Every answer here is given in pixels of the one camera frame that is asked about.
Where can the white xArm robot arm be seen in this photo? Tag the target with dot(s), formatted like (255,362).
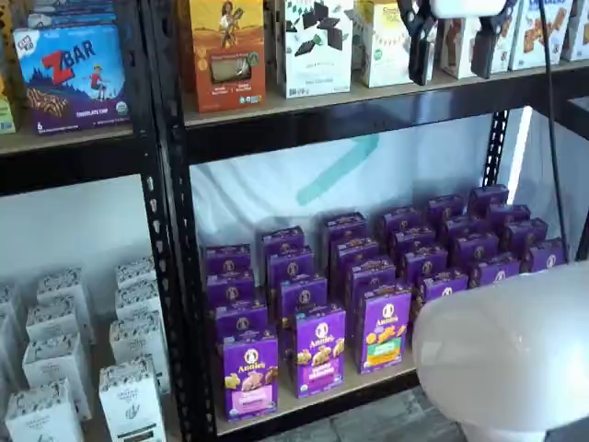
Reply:
(497,345)

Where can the orange pretzel crackers box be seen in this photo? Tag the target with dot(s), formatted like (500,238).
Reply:
(455,50)

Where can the white patterned-top tall box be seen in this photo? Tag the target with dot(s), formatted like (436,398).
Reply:
(53,364)
(50,320)
(138,340)
(135,271)
(41,414)
(131,400)
(60,285)
(137,299)
(5,299)

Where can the purple Annie's snack box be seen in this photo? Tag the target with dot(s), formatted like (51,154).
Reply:
(345,225)
(508,216)
(370,274)
(230,290)
(488,195)
(475,248)
(424,264)
(445,207)
(524,235)
(283,239)
(460,228)
(400,220)
(413,241)
(303,294)
(291,267)
(241,320)
(227,260)
(356,251)
(543,255)

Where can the blue ZBar snack box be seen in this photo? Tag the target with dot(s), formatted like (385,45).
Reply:
(69,14)
(69,78)

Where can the purple Annie's box violet patch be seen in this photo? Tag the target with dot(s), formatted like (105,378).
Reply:
(319,354)

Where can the purple Annie's hidden veggie box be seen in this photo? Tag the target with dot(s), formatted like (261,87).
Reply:
(384,331)

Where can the white small boxes group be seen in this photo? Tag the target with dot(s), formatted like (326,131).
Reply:
(94,368)

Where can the white backdrop sheet teal stripe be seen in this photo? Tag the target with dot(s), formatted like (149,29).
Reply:
(276,184)

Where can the yellow Bobo's snack box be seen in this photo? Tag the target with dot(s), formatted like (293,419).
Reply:
(5,69)

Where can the orange-yellow Revival snack box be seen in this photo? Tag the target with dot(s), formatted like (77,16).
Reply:
(225,46)

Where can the Simple Mills soft bars box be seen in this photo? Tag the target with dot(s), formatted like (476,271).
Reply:
(382,46)

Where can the Simple Mills chocolate thins box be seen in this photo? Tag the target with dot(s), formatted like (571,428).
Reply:
(317,69)

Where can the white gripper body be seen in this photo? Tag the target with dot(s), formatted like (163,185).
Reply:
(469,8)

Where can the blue sea salt crackers box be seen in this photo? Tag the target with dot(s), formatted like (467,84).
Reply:
(524,37)

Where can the purple Annie's box yellow patch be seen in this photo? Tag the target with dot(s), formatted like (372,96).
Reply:
(442,287)

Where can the black metal shelving rack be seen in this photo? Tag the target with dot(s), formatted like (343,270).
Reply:
(179,230)
(69,166)

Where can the purple Annie's box pink patch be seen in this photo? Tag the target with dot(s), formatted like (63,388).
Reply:
(250,377)

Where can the white snack box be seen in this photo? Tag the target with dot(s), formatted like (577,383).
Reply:
(580,32)

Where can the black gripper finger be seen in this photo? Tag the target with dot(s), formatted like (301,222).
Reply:
(488,46)
(419,41)

